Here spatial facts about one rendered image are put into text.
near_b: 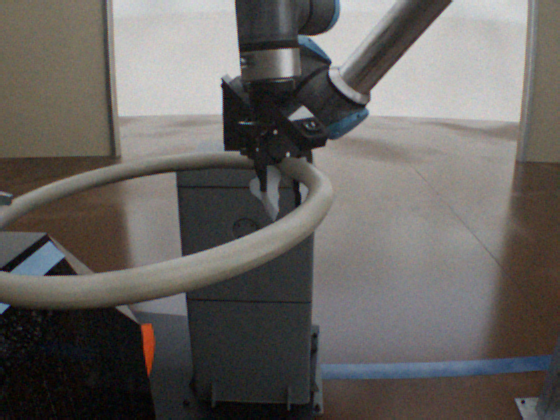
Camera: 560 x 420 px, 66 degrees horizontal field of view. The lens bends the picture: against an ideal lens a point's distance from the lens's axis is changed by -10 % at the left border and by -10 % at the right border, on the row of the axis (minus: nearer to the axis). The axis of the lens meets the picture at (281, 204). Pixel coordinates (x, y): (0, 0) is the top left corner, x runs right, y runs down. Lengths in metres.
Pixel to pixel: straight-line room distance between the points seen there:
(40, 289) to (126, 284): 0.08
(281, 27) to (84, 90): 5.24
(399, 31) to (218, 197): 0.67
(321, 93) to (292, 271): 0.53
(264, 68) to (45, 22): 5.48
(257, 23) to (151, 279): 0.41
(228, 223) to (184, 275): 0.98
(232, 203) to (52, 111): 4.88
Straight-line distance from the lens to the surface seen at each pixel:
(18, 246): 0.86
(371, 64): 1.30
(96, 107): 5.81
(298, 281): 1.44
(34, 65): 6.16
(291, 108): 0.68
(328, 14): 0.80
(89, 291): 0.41
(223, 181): 1.34
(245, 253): 0.42
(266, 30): 0.68
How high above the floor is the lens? 1.16
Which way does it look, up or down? 18 degrees down
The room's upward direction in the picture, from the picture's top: straight up
